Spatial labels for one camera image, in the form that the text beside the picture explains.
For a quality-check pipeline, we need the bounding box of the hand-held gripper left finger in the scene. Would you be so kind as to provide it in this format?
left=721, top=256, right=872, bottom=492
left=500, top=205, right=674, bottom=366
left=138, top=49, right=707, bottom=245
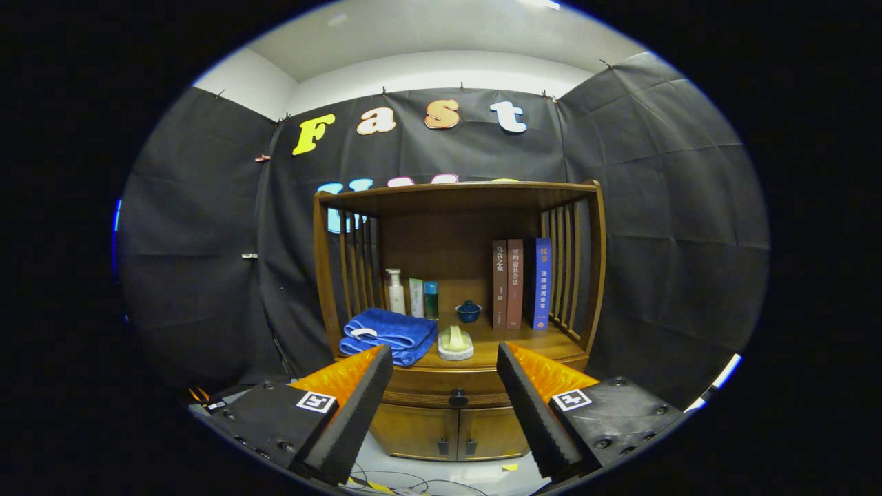
left=200, top=344, right=394, bottom=485

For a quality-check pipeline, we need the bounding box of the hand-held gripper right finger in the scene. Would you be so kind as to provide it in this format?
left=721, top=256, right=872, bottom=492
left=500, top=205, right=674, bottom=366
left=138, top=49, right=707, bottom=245
left=496, top=342, right=690, bottom=483

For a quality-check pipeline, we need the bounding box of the wooden drawer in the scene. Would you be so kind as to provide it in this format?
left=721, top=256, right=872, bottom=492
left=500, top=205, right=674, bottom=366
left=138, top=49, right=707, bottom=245
left=381, top=372, right=514, bottom=410

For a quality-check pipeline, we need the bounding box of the green scrub brush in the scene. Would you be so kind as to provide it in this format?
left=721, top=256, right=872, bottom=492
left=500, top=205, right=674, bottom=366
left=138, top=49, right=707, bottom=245
left=438, top=325, right=475, bottom=362

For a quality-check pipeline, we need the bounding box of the wooden cabinet door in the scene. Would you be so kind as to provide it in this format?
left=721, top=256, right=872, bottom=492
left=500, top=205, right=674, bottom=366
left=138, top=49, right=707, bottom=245
left=457, top=406, right=530, bottom=461
left=370, top=403, right=461, bottom=462

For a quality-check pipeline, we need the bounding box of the wooden countertop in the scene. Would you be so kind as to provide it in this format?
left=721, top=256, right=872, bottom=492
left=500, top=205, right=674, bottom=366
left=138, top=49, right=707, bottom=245
left=336, top=320, right=590, bottom=373

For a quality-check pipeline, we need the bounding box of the wooden cabinet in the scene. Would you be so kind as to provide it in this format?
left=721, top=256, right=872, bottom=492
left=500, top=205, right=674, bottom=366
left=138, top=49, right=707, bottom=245
left=314, top=180, right=607, bottom=462

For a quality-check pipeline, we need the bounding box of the folded blue towel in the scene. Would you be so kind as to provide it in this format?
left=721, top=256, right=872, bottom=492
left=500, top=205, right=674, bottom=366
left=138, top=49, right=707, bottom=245
left=339, top=307, right=439, bottom=367

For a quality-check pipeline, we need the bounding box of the blue book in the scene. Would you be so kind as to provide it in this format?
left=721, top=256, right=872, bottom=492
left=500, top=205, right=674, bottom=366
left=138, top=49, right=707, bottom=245
left=531, top=238, right=553, bottom=331

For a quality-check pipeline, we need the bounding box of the reddish brown book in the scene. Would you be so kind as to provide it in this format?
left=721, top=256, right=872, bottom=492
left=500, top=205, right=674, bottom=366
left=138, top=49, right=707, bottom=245
left=506, top=238, right=524, bottom=331

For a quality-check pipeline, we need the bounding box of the white pump bottle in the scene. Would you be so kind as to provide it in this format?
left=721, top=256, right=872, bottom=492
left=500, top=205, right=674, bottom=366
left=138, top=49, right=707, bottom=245
left=385, top=269, right=407, bottom=316

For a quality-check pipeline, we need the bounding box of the dark brown book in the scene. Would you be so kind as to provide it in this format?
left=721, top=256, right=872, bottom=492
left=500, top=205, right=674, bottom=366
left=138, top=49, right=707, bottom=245
left=492, top=240, right=509, bottom=330

